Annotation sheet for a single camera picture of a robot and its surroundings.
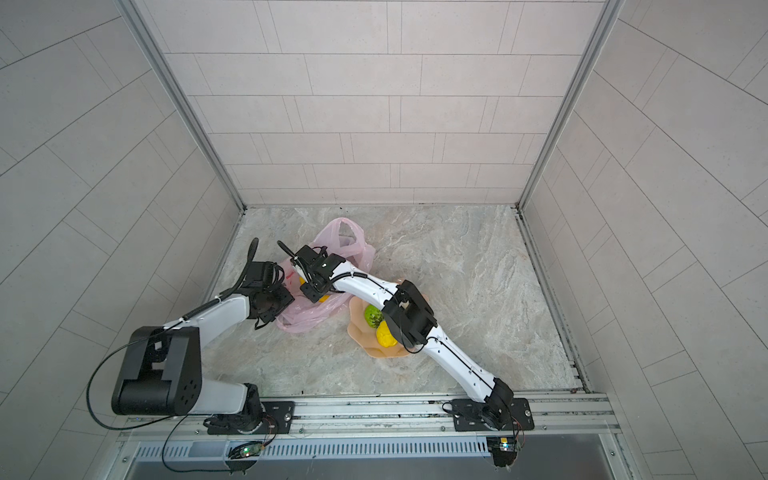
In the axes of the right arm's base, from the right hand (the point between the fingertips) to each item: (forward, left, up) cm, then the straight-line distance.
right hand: (312, 291), depth 95 cm
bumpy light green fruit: (-14, -20, +7) cm, 25 cm away
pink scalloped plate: (-17, -17, +2) cm, 24 cm away
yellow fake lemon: (-19, -23, +6) cm, 30 cm away
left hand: (-2, +4, +2) cm, 5 cm away
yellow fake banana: (-7, -5, +7) cm, 11 cm away
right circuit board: (-44, -49, -2) cm, 66 cm away
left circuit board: (-41, +8, +4) cm, 42 cm away
